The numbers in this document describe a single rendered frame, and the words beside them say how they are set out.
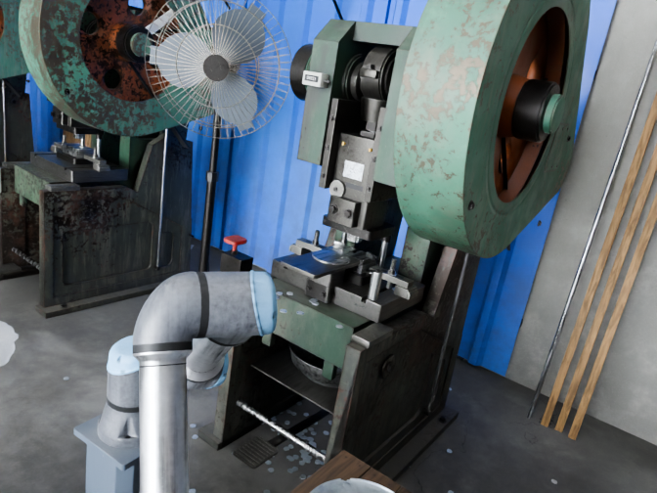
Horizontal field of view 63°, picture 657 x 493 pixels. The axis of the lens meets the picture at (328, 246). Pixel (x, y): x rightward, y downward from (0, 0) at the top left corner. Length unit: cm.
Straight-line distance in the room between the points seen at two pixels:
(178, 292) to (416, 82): 67
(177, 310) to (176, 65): 148
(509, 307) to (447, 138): 175
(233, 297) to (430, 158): 56
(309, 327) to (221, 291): 80
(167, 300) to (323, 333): 83
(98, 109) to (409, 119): 168
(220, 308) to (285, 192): 257
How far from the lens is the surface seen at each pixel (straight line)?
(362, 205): 167
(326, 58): 170
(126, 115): 267
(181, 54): 232
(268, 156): 353
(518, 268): 277
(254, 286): 93
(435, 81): 119
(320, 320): 165
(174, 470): 93
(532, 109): 146
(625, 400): 289
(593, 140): 267
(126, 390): 132
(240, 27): 226
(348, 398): 160
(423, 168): 123
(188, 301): 90
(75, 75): 254
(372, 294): 163
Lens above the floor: 133
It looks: 17 degrees down
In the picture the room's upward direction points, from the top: 10 degrees clockwise
